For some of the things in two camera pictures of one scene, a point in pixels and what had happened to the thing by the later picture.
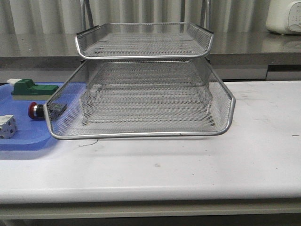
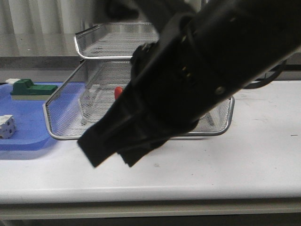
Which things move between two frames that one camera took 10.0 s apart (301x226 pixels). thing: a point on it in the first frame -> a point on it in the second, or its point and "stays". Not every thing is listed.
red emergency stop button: [36, 110] -> [118, 91]
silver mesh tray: [139, 40] stays
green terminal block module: [25, 89] stays
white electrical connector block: [7, 126] stays
